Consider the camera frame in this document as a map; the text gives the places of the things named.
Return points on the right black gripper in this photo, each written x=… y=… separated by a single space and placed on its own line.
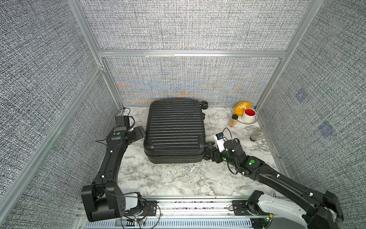
x=215 y=153

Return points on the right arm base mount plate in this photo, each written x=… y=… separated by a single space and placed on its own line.
x=241 y=208

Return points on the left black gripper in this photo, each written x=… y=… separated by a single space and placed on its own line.
x=140 y=132

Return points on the brown spice jar black lid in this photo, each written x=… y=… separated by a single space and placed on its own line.
x=233 y=120

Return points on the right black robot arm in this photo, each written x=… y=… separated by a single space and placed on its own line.
x=307 y=207

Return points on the white patterned plate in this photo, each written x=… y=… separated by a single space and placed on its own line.
x=240 y=119

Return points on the clear glass jar lying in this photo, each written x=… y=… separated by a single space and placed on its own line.
x=256 y=134

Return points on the white slotted cable duct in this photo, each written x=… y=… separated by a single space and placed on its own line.
x=174 y=223

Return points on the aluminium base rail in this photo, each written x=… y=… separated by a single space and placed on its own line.
x=191 y=206

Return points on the black ribbed hard-shell suitcase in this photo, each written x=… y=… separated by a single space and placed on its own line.
x=175 y=131

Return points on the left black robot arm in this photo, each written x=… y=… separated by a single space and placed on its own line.
x=103 y=198

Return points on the yellow bread loaf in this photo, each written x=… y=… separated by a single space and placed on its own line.
x=240 y=108

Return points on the white cup red inside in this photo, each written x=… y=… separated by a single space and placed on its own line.
x=248 y=116

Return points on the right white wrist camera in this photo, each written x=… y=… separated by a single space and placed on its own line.
x=220 y=140

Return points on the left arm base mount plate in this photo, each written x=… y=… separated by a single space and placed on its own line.
x=147 y=208

